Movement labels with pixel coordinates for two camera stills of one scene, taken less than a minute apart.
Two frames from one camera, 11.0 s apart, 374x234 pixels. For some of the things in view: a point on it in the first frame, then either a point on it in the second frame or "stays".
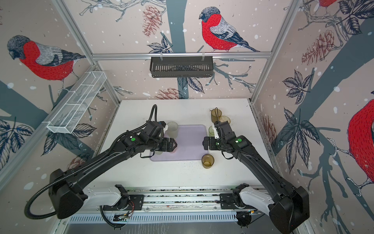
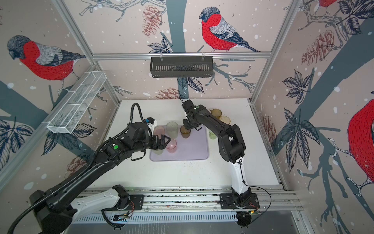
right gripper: [212, 145] -> [187, 126]
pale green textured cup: [173, 127] stays
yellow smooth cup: [224, 118] stays
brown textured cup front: [207, 161] -> [185, 133]
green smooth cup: [211, 131] stays
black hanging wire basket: [181, 67] stays
